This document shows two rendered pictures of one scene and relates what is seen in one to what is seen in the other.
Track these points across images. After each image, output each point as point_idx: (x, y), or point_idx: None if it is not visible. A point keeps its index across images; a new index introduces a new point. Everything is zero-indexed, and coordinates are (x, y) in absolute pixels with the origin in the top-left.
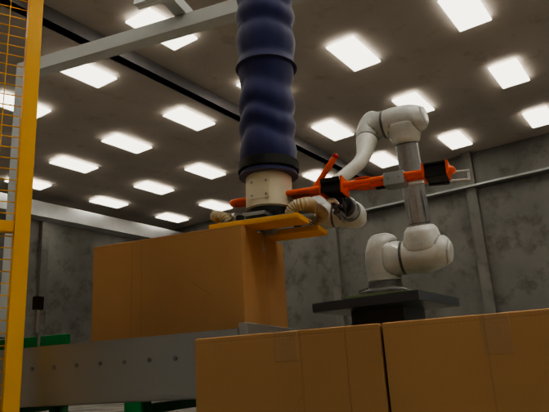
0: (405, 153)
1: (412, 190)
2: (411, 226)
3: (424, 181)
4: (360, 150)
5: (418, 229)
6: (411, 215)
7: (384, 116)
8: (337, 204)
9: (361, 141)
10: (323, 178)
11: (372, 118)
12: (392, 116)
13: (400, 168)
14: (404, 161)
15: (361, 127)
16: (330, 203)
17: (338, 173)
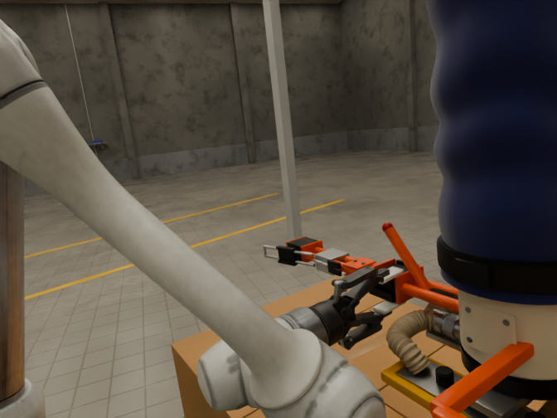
0: (23, 185)
1: (24, 291)
2: (23, 398)
3: (300, 261)
4: (102, 164)
5: (41, 392)
6: (19, 366)
7: (26, 51)
8: (355, 318)
9: (76, 128)
10: (418, 264)
11: (13, 36)
12: (36, 66)
13: (7, 230)
14: (22, 209)
15: (20, 51)
16: (390, 310)
17: (199, 254)
